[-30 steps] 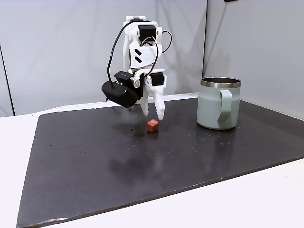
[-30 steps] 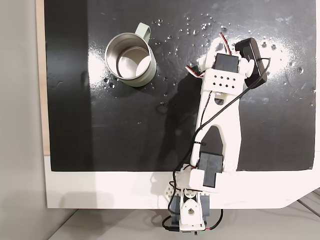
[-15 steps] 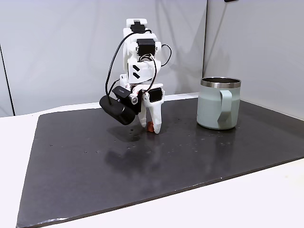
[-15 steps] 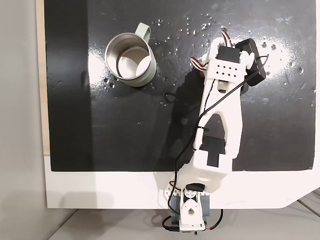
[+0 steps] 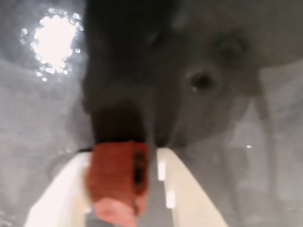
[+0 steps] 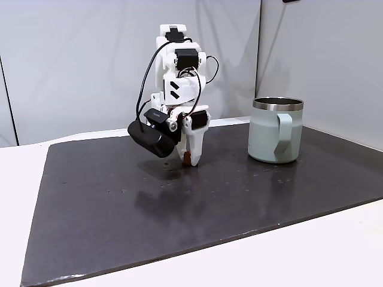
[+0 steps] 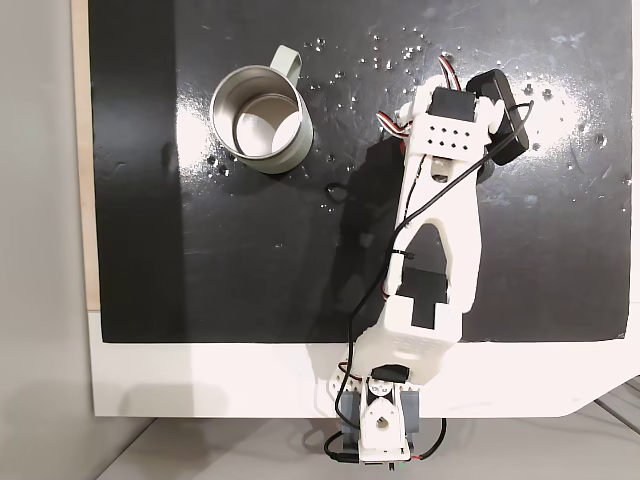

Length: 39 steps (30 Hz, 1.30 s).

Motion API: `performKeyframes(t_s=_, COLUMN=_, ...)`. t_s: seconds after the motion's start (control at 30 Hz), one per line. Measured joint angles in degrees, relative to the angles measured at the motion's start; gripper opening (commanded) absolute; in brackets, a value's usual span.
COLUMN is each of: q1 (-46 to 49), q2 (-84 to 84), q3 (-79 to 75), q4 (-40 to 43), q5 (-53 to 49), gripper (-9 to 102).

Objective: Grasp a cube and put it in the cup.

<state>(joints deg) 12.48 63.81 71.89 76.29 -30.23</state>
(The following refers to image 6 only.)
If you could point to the small red cube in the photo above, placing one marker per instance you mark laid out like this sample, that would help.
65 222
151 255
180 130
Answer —
186 158

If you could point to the pale green cup, steel rim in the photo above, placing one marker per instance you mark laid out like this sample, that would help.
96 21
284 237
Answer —
263 134

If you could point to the dark grey table mat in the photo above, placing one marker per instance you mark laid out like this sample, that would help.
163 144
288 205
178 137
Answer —
149 215

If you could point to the black oval camera box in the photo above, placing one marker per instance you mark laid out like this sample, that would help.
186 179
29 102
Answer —
149 140

